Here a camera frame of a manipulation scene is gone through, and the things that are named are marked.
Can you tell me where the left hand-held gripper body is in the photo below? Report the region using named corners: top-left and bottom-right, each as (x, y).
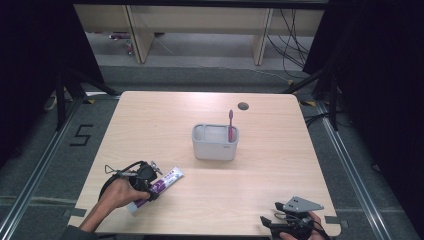
top-left (128, 160), bottom-right (164, 185)

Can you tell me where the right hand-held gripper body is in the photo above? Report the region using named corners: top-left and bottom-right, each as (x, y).
top-left (270, 195), bottom-right (325, 240)

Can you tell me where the purple and white toothpaste tube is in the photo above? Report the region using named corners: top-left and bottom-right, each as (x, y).
top-left (126, 166), bottom-right (185, 215)

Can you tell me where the grey toothbrush holder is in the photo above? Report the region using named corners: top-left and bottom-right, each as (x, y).
top-left (191, 123), bottom-right (240, 162)

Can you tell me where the pink toothbrush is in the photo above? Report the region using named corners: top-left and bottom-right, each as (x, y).
top-left (227, 109), bottom-right (235, 144)

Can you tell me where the person's left hand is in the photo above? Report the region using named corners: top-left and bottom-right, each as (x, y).
top-left (98, 178), bottom-right (151, 211)

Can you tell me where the person's right hand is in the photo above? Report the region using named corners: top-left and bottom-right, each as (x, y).
top-left (279, 211), bottom-right (329, 240)

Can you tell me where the silver metal clip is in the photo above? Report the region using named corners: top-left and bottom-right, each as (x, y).
top-left (104, 164), bottom-right (130, 176)

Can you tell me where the grey tape piece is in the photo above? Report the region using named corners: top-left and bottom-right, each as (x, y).
top-left (324, 215), bottom-right (350, 230)
top-left (63, 207), bottom-right (88, 218)

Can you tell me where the black metal stand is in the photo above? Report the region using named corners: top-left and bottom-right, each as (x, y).
top-left (283, 66), bottom-right (339, 132)
top-left (54, 64), bottom-right (121, 131)

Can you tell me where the dark object under desk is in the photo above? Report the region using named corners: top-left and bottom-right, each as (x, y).
top-left (109, 31), bottom-right (133, 40)

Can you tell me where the dark curtain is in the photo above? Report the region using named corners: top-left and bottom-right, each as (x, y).
top-left (302, 0), bottom-right (424, 234)
top-left (0, 0), bottom-right (105, 168)

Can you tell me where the beige wooden desk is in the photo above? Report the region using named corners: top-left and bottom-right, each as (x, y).
top-left (73, 3), bottom-right (326, 66)

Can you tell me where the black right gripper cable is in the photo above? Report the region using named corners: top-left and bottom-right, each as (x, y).
top-left (308, 216), bottom-right (332, 240)

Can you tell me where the aluminium floor rail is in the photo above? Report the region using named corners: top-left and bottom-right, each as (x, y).
top-left (0, 98), bottom-right (83, 239)
top-left (316, 101), bottom-right (394, 240)

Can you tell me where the black floor cable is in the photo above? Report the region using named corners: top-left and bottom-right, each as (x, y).
top-left (304, 112), bottom-right (331, 128)

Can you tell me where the white cable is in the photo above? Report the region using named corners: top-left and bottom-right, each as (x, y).
top-left (43, 93), bottom-right (68, 112)

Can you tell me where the bundle of black cables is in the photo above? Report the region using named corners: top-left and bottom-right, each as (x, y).
top-left (266, 8), bottom-right (311, 79)

